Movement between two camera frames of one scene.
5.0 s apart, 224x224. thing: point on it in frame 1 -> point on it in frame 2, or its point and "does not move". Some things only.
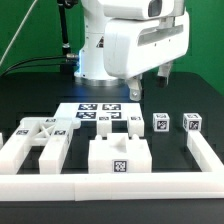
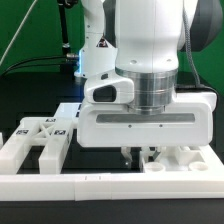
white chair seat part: [118, 154] -> [176, 159]
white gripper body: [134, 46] -> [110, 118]
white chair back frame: [52, 133] does not move
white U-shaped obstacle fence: [206, 183] does not move
